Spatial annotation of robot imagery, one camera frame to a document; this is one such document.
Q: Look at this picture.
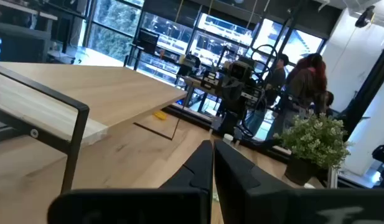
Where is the wooden shelf black metal frame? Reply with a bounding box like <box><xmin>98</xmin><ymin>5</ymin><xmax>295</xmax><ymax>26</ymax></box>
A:
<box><xmin>0</xmin><ymin>60</ymin><xmax>192</xmax><ymax>194</ymax></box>

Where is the black table frame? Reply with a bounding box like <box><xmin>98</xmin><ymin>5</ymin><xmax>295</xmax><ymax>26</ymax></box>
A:
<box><xmin>162</xmin><ymin>104</ymin><xmax>339</xmax><ymax>189</ymax></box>

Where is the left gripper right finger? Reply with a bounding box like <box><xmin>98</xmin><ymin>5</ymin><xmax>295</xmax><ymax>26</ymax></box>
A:
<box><xmin>213</xmin><ymin>139</ymin><xmax>384</xmax><ymax>224</ymax></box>

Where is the black ceiling camera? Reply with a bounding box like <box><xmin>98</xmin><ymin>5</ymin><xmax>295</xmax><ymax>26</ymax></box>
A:
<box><xmin>354</xmin><ymin>5</ymin><xmax>376</xmax><ymax>29</ymax></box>

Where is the black stand with panel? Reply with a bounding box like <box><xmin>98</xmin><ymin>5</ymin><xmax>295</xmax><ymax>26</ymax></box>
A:
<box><xmin>124</xmin><ymin>27</ymin><xmax>161</xmax><ymax>71</ymax></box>

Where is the silver aluminium frame post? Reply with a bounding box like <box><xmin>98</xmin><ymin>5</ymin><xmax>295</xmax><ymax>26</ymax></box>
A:
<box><xmin>327</xmin><ymin>166</ymin><xmax>338</xmax><ymax>189</ymax></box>

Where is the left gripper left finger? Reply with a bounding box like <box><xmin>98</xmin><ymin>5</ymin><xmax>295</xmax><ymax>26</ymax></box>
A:
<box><xmin>47</xmin><ymin>139</ymin><xmax>213</xmax><ymax>224</ymax></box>

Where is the potted green plant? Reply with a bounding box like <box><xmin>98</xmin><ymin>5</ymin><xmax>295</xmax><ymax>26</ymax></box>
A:
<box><xmin>274</xmin><ymin>113</ymin><xmax>351</xmax><ymax>186</ymax></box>

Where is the person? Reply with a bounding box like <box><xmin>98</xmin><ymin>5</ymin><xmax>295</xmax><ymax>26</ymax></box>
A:
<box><xmin>265</xmin><ymin>53</ymin><xmax>291</xmax><ymax>108</ymax></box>
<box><xmin>268</xmin><ymin>52</ymin><xmax>329</xmax><ymax>141</ymax></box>

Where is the grey shelving unit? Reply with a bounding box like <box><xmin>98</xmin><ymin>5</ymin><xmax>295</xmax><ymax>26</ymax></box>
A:
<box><xmin>0</xmin><ymin>0</ymin><xmax>59</xmax><ymax>63</ymax></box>

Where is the black pillar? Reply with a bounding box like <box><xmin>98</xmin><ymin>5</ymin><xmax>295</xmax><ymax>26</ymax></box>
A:
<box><xmin>344</xmin><ymin>40</ymin><xmax>384</xmax><ymax>141</ymax></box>

